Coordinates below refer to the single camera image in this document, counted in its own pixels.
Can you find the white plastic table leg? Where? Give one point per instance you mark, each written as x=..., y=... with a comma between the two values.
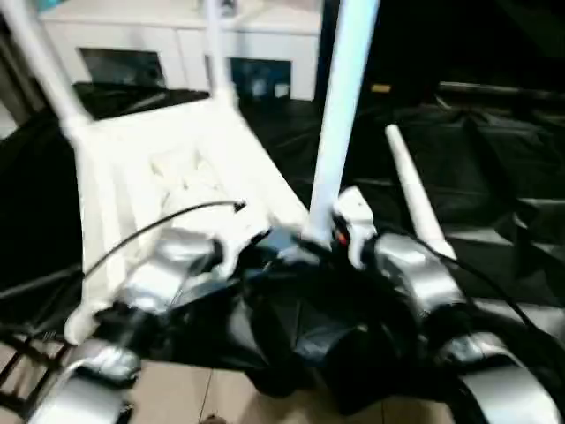
x=415, y=190
x=216, y=53
x=344, y=88
x=48, y=66

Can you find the dark rounded robot body part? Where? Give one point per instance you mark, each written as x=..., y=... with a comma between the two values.
x=217, y=419

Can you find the white cabinet with glass doors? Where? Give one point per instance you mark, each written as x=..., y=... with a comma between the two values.
x=132, y=31

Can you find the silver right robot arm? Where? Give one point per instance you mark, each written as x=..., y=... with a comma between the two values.
x=419, y=274

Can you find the black folding table frame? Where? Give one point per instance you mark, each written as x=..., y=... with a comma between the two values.
x=22, y=380

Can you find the small bottle with white label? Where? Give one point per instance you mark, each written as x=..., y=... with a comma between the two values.
x=256, y=86
x=280, y=90

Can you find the black backdrop cloth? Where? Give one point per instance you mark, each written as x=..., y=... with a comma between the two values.
x=463, y=40

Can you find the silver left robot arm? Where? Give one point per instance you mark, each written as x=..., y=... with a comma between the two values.
x=163, y=269

